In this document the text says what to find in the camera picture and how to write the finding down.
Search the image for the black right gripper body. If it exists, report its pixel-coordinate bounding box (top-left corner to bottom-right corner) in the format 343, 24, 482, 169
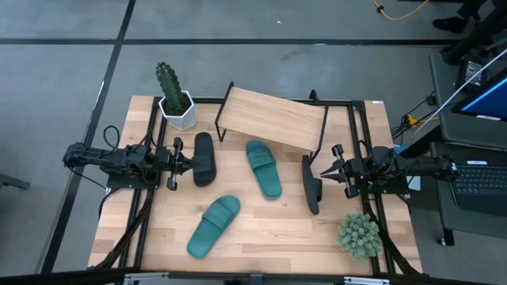
331, 143, 368, 200

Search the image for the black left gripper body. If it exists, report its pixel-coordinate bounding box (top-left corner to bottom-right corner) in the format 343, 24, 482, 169
156, 137, 187, 192

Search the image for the black rubber slide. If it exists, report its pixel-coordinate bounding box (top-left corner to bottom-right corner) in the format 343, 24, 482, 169
301, 154, 323, 216
193, 131, 218, 188

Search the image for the green rubber slide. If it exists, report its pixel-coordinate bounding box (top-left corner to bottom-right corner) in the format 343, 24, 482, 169
185, 194, 242, 260
245, 139, 284, 201

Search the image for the small pale green succulent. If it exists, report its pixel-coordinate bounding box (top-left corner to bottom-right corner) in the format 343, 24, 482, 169
337, 212, 383, 261

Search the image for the green cactus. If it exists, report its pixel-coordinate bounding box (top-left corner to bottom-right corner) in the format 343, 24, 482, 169
154, 60, 191, 116

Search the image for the laptop computer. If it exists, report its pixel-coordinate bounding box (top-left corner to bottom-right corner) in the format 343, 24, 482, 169
429, 50, 507, 247

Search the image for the black laptop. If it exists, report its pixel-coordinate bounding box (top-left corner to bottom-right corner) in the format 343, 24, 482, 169
443, 159, 507, 219

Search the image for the black power adapter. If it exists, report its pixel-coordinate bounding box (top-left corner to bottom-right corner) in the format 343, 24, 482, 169
455, 55, 488, 92

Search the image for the computer monitor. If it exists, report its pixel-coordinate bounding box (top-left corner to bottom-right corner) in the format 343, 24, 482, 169
451, 66, 507, 123

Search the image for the grey chair leg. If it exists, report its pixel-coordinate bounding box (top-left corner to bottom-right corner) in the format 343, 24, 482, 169
0, 173, 32, 191

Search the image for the black rig crossbar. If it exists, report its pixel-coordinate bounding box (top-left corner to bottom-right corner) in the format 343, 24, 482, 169
0, 268, 507, 285

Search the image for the person's shoe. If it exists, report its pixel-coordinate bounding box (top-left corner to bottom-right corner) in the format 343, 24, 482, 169
432, 16, 471, 35

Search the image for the person's leg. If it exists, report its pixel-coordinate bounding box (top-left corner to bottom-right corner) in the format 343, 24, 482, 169
440, 0, 507, 67

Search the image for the black metal table frame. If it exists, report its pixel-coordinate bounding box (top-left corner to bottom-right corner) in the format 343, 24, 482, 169
87, 96, 424, 278

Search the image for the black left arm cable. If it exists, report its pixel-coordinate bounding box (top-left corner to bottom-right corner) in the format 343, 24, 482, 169
102, 124, 121, 152

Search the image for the wooden shelf with black frame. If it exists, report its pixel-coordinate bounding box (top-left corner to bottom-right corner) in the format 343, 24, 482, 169
213, 81, 330, 165

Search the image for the silver bracket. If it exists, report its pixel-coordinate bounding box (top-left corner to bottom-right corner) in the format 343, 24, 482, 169
342, 275, 391, 285
123, 272, 170, 285

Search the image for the yellow cable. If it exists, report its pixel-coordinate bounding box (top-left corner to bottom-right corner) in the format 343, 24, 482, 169
372, 0, 431, 22

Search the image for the white cable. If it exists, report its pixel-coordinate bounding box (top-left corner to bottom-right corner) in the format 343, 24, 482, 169
411, 47, 507, 138

